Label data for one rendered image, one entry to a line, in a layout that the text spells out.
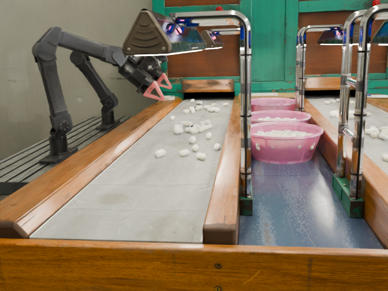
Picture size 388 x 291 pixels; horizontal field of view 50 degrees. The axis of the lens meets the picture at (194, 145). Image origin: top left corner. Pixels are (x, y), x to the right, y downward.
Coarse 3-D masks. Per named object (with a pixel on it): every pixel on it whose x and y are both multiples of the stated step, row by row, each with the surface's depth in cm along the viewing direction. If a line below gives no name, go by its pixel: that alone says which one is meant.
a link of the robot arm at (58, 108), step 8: (32, 48) 146; (40, 64) 142; (48, 64) 143; (56, 64) 145; (40, 72) 145; (48, 72) 144; (56, 72) 146; (48, 80) 145; (56, 80) 146; (48, 88) 146; (56, 88) 147; (48, 96) 147; (56, 96) 147; (48, 104) 148; (56, 104) 148; (64, 104) 149; (56, 112) 148; (64, 112) 149; (56, 120) 148; (64, 120) 150; (56, 128) 149
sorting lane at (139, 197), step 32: (160, 128) 164; (224, 128) 160; (128, 160) 119; (160, 160) 118; (192, 160) 117; (96, 192) 93; (128, 192) 93; (160, 192) 92; (192, 192) 91; (64, 224) 77; (96, 224) 76; (128, 224) 76; (160, 224) 76; (192, 224) 75
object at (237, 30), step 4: (220, 28) 181; (224, 28) 181; (228, 28) 180; (232, 28) 180; (236, 28) 180; (212, 32) 181; (216, 32) 181; (220, 32) 181; (224, 32) 181; (228, 32) 180; (232, 32) 180; (236, 32) 180
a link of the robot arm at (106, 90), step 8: (80, 64) 203; (88, 64) 203; (88, 72) 204; (88, 80) 205; (96, 80) 205; (96, 88) 206; (104, 88) 205; (104, 96) 206; (112, 96) 206; (112, 104) 206
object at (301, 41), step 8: (336, 24) 175; (304, 32) 176; (296, 40) 193; (304, 40) 177; (296, 48) 193; (304, 48) 178; (296, 56) 194; (304, 56) 179; (296, 64) 195; (304, 64) 180; (296, 72) 195; (304, 72) 180; (296, 80) 196; (304, 80) 182; (296, 88) 196; (296, 96) 198; (296, 104) 199
